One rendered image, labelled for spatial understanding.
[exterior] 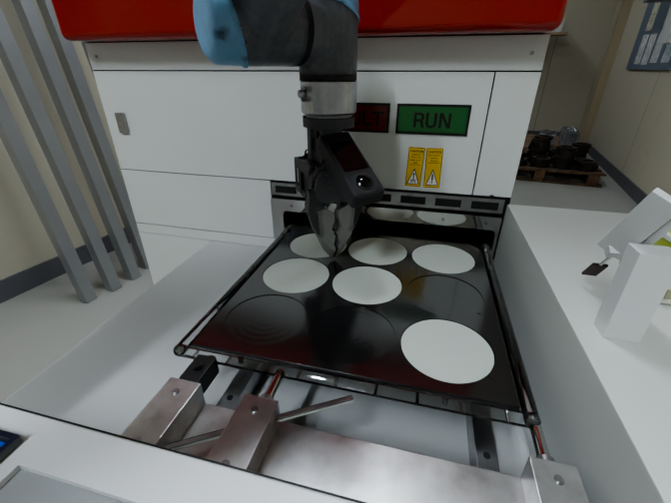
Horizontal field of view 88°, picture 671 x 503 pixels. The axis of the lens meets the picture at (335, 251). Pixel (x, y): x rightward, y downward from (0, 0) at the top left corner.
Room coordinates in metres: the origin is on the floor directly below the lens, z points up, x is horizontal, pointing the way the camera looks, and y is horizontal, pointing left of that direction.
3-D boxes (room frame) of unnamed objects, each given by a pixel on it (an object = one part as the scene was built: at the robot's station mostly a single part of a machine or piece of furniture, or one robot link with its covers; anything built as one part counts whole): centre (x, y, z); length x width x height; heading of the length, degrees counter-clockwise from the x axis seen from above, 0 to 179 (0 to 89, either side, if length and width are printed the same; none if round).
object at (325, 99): (0.51, 0.01, 1.14); 0.08 x 0.08 x 0.05
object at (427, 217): (0.63, -0.08, 0.89); 0.44 x 0.02 x 0.10; 76
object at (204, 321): (0.47, 0.13, 0.90); 0.37 x 0.01 x 0.01; 166
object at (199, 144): (0.69, 0.09, 1.02); 0.81 x 0.03 x 0.40; 76
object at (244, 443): (0.19, 0.08, 0.89); 0.08 x 0.03 x 0.03; 166
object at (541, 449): (0.18, -0.17, 0.89); 0.05 x 0.01 x 0.01; 166
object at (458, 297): (0.43, -0.05, 0.90); 0.34 x 0.34 x 0.01; 76
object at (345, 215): (0.52, 0.00, 0.95); 0.06 x 0.03 x 0.09; 27
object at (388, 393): (0.25, 0.00, 0.90); 0.38 x 0.01 x 0.01; 76
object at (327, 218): (0.51, 0.02, 0.95); 0.06 x 0.03 x 0.09; 27
